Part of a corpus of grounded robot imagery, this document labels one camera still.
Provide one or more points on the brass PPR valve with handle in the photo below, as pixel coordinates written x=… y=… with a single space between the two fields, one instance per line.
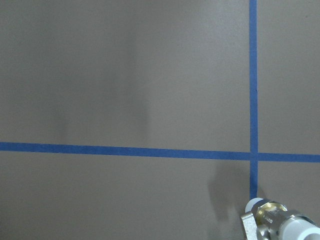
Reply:
x=265 y=219

